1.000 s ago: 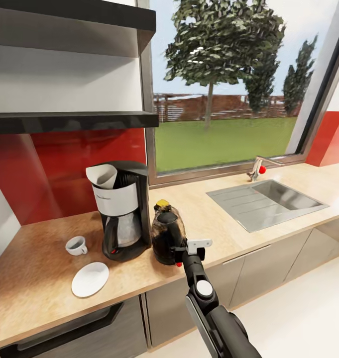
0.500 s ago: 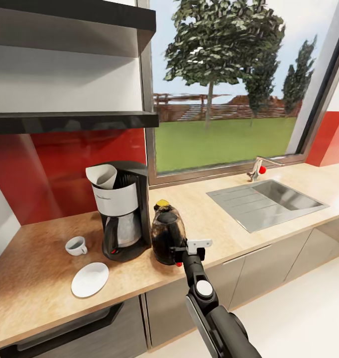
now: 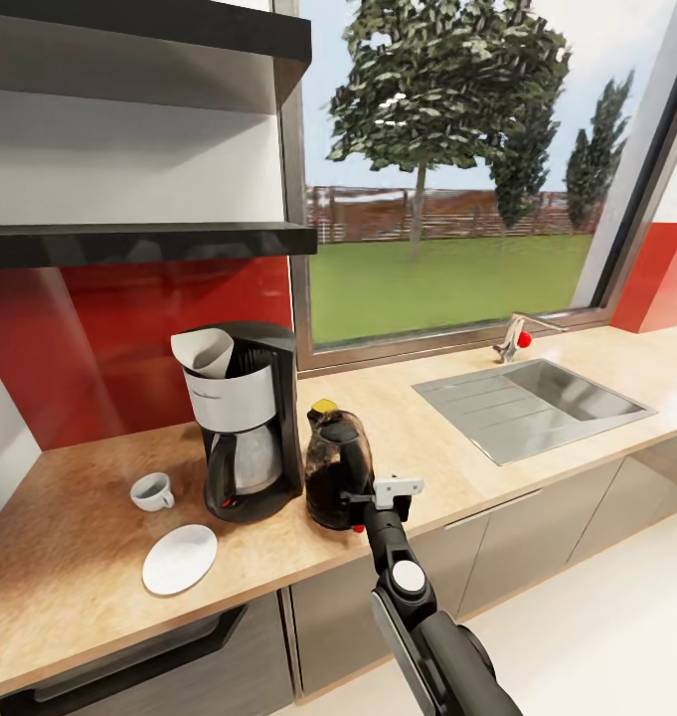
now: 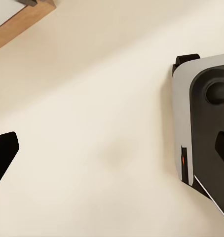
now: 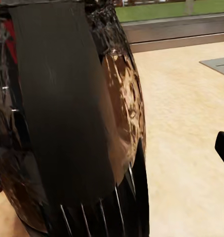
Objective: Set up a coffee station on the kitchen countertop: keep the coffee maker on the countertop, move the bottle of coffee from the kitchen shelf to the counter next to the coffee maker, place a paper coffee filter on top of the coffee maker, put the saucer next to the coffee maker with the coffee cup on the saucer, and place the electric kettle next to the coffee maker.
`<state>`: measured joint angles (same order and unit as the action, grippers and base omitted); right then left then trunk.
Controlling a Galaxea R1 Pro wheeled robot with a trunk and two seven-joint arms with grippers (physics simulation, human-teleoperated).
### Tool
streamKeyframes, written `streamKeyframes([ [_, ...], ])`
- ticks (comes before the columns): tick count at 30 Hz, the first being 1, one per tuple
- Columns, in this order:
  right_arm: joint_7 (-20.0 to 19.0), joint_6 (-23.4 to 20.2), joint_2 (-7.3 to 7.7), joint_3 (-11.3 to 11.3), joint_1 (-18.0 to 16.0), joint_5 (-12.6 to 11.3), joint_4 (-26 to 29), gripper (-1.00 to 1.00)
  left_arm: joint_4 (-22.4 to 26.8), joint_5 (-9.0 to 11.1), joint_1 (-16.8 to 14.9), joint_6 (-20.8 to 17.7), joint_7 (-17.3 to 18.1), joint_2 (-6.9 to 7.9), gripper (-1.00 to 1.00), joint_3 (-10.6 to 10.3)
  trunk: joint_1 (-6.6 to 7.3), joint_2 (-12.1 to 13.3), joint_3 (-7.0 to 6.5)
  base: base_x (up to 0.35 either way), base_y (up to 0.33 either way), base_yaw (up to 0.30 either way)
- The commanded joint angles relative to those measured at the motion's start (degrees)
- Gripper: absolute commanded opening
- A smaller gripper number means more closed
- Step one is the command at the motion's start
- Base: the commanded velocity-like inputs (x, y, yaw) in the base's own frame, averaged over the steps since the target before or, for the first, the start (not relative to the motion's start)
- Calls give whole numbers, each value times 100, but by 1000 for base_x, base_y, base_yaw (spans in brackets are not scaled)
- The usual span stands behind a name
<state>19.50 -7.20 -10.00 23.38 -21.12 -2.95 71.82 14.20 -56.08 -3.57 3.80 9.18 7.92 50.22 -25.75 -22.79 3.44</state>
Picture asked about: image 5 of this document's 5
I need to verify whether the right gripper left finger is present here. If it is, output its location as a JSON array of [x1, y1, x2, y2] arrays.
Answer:
[[0, 131, 19, 180]]

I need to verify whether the electric kettle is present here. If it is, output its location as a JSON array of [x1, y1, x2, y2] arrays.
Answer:
[[0, 0, 149, 237]]

